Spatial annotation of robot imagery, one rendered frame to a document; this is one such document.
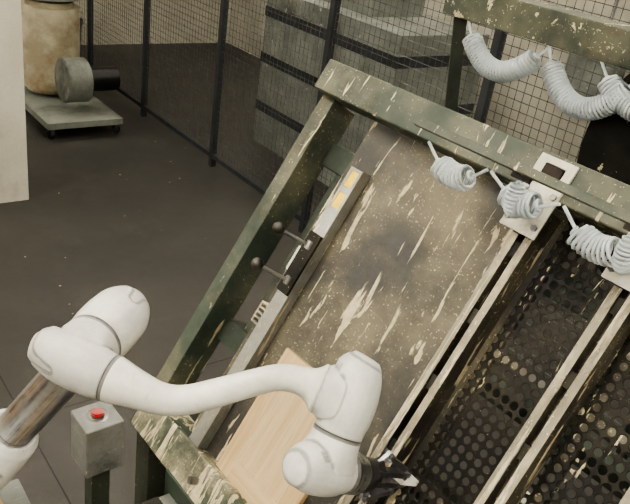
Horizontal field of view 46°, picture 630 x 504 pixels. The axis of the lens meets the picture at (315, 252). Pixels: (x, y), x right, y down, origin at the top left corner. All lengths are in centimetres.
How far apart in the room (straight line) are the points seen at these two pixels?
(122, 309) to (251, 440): 69
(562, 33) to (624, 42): 20
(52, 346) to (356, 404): 62
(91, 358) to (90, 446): 82
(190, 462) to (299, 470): 89
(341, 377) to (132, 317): 50
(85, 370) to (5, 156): 429
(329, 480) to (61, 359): 58
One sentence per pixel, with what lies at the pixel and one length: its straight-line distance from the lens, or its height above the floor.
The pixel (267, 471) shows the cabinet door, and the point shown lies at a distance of 216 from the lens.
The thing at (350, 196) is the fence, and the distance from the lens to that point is 216.
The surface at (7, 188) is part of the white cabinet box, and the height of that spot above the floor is 11.
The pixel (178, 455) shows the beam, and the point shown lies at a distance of 237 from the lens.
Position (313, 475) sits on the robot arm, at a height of 146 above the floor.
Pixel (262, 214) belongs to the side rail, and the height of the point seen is 149.
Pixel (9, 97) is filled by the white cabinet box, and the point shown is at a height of 78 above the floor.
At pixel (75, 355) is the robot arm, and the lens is 159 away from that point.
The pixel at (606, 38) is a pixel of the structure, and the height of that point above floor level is 216.
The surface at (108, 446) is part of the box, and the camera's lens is 241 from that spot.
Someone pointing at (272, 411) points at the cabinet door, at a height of 109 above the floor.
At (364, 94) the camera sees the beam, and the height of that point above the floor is 191.
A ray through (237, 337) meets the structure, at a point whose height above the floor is 113.
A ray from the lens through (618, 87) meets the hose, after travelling 225.
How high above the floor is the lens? 247
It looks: 27 degrees down
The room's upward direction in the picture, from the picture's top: 9 degrees clockwise
